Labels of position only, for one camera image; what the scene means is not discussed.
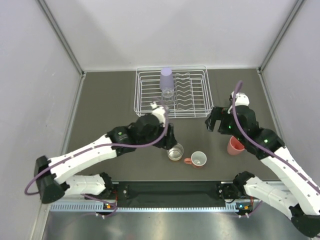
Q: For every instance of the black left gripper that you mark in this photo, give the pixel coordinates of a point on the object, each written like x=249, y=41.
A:
x=168, y=141

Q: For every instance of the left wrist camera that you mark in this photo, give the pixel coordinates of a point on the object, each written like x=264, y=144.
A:
x=160, y=111

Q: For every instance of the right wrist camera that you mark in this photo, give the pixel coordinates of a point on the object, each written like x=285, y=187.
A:
x=241, y=99

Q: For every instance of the white wire dish rack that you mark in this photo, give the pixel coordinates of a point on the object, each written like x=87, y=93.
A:
x=193, y=98

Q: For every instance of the pink plastic cup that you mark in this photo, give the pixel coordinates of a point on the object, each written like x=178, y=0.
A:
x=234, y=147

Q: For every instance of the clear plastic cup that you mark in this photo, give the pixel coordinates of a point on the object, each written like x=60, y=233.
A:
x=168, y=96

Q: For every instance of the pink handled mug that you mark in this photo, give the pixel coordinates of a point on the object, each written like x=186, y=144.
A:
x=198, y=159

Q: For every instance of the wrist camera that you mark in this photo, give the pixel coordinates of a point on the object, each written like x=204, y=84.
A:
x=160, y=111
x=241, y=99

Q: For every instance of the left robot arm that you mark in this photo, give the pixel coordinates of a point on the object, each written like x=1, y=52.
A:
x=57, y=177

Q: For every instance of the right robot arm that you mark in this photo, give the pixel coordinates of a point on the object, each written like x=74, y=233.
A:
x=301, y=204

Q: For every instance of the slotted cable duct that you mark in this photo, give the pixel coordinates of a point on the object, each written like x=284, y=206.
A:
x=100, y=207

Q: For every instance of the lavender plastic cup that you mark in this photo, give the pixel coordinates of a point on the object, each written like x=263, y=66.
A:
x=166, y=79

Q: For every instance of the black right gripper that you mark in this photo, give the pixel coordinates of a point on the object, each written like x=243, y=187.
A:
x=219, y=113

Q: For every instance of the steel insulated tumbler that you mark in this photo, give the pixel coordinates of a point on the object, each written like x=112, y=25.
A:
x=176, y=152

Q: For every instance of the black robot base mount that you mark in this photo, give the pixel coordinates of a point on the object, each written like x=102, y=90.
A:
x=178, y=194

